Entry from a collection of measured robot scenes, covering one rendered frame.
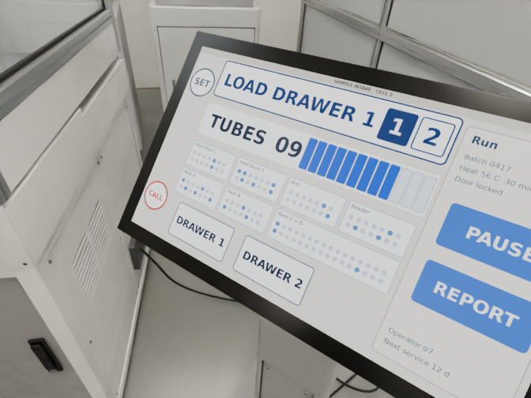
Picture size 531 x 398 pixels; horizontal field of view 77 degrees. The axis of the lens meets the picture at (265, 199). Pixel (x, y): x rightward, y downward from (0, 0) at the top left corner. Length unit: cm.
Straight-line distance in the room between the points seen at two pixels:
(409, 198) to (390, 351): 15
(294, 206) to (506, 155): 21
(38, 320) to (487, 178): 88
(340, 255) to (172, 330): 124
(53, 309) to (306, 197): 65
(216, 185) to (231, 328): 114
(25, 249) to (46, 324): 26
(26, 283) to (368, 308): 66
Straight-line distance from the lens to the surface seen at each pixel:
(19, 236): 73
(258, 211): 41
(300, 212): 39
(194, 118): 49
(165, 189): 49
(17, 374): 117
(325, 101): 41
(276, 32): 394
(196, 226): 45
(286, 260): 39
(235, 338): 151
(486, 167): 38
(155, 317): 160
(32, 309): 91
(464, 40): 126
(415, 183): 38
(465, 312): 38
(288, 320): 40
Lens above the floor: 131
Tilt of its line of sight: 38 degrees down
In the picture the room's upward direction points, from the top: 3 degrees clockwise
